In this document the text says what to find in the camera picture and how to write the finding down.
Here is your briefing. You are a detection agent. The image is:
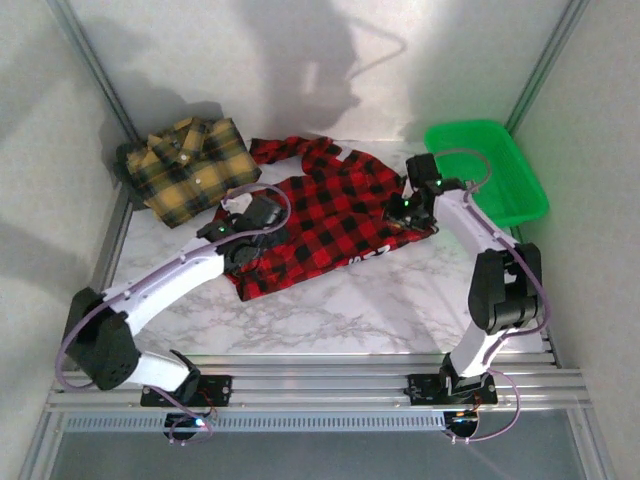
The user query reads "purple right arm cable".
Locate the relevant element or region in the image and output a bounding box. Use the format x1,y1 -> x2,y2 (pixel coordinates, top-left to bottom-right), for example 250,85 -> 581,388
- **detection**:
433,147 -> 552,444

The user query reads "grey slotted cable duct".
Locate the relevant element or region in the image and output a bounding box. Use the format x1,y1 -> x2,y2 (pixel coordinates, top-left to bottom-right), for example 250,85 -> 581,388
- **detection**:
62,412 -> 446,434

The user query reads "green plastic basket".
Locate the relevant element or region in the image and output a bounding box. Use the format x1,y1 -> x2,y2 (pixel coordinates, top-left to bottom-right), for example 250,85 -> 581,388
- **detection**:
423,118 -> 550,230

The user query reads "aluminium frame post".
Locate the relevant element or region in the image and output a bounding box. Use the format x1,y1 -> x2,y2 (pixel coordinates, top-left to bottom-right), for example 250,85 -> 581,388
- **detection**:
49,0 -> 144,144
502,0 -> 591,134

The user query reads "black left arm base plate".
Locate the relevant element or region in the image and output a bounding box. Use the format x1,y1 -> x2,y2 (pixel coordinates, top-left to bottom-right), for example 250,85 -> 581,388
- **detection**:
141,373 -> 233,407

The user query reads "yellow black plaid shirt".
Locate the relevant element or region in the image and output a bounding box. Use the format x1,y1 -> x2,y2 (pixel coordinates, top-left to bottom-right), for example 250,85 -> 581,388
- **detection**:
124,115 -> 264,230

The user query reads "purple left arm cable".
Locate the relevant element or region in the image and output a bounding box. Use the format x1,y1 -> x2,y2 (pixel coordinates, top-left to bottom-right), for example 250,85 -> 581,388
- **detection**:
54,183 -> 294,446

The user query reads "red black plaid shirt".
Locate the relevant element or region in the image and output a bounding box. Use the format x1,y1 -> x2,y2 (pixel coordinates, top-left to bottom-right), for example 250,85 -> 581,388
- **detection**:
213,134 -> 441,304

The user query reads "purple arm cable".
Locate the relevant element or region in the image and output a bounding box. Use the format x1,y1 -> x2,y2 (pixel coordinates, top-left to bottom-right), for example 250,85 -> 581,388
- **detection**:
54,183 -> 294,446
433,147 -> 552,444

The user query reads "aluminium table rail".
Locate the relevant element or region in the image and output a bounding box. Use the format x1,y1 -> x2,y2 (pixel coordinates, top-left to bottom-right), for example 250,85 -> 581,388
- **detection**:
47,352 -> 589,414

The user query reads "small circuit board with LED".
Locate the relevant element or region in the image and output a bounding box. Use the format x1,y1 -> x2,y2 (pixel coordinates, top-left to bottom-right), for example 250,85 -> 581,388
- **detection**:
442,408 -> 482,444
164,410 -> 219,445

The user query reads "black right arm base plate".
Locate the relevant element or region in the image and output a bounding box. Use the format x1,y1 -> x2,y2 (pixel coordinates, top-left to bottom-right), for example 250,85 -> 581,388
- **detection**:
405,372 -> 497,406

